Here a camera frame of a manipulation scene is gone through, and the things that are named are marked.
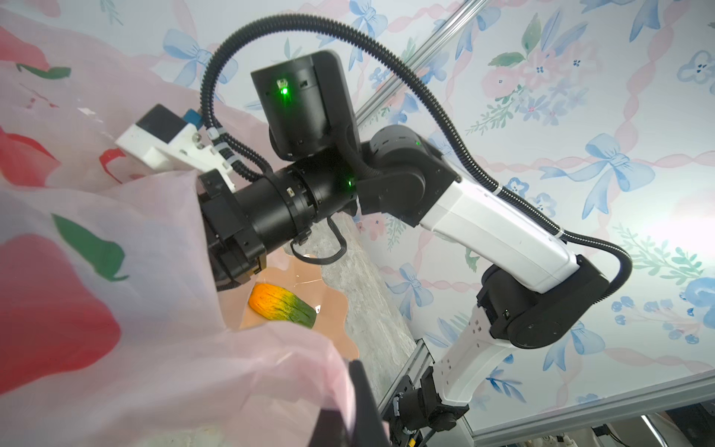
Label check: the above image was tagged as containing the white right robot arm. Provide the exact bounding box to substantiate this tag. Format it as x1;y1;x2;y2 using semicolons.
201;51;610;435

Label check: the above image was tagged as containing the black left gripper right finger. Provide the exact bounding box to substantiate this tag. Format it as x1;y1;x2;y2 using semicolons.
348;361;390;447

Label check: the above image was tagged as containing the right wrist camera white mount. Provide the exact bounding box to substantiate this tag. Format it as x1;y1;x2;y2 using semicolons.
115;104;237;192

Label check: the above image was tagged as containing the orange green papaya fruit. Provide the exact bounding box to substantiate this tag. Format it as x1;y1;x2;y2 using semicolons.
249;283;318;329

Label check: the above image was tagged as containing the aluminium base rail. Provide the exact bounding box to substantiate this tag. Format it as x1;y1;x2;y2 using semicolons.
376;337;715;447

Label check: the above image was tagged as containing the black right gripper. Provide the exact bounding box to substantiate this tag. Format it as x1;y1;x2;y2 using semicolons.
198;161;357;290

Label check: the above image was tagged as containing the pink plastic bag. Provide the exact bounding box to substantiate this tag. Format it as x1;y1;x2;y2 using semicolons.
1;3;356;446

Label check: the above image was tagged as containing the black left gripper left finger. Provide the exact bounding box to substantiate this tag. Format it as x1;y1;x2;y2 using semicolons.
317;410;349;447

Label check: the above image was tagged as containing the aluminium corner post right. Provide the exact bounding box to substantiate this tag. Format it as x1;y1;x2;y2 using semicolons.
357;0;489;127

